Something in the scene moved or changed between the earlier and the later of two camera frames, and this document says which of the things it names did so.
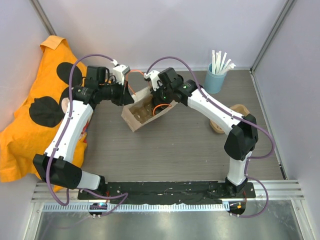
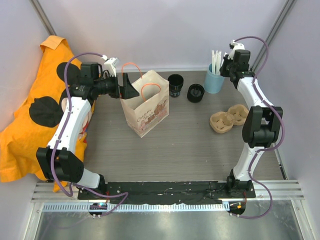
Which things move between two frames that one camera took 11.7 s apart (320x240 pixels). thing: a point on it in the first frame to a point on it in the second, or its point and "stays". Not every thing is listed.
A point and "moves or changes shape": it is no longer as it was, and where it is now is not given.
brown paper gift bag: x=142 y=110 moves or changes shape
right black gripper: x=155 y=95 to x=223 y=73
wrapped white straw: x=218 y=57 stays
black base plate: x=215 y=192 stays
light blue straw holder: x=213 y=83 stays
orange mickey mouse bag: x=32 y=127 stays
